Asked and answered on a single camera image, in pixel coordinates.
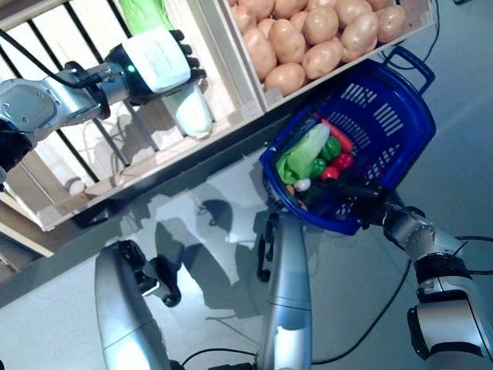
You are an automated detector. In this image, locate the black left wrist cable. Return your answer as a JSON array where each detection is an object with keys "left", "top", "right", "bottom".
[{"left": 0, "top": 29, "right": 105, "bottom": 116}]

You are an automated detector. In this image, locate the left five-finger robot hand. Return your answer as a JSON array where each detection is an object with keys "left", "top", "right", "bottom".
[{"left": 121, "top": 28, "right": 208, "bottom": 105}]

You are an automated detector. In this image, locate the napa cabbage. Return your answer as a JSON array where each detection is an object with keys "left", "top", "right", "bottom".
[
  {"left": 117, "top": 0, "right": 214, "bottom": 140},
  {"left": 275, "top": 123, "right": 331, "bottom": 185}
]

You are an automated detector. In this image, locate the silver left robot leg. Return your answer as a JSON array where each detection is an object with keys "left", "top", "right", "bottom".
[{"left": 94, "top": 239, "right": 182, "bottom": 370}]

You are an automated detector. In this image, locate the right five-finger robot hand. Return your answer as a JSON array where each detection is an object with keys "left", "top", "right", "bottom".
[{"left": 329, "top": 179, "right": 404, "bottom": 230}]

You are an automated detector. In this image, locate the silver right robot leg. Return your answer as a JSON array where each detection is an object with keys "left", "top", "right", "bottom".
[{"left": 256, "top": 210, "right": 314, "bottom": 370}]

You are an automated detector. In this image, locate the blue plastic shopping basket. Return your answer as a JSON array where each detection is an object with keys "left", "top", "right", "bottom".
[{"left": 258, "top": 45, "right": 437, "bottom": 236}]

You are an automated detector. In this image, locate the wooden slatted crate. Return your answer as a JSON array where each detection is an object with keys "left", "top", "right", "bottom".
[
  {"left": 221, "top": 0, "right": 442, "bottom": 113},
  {"left": 0, "top": 0, "right": 267, "bottom": 232}
]

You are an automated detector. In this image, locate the silver robot leg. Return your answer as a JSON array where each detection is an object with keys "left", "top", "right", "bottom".
[
  {"left": 256, "top": 210, "right": 314, "bottom": 370},
  {"left": 94, "top": 239, "right": 182, "bottom": 370}
]

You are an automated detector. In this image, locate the wooden display shelf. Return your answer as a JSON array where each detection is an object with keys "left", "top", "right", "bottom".
[{"left": 0, "top": 0, "right": 442, "bottom": 286}]

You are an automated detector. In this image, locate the red toy carrot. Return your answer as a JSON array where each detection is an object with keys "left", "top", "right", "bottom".
[{"left": 320, "top": 118, "right": 355, "bottom": 152}]

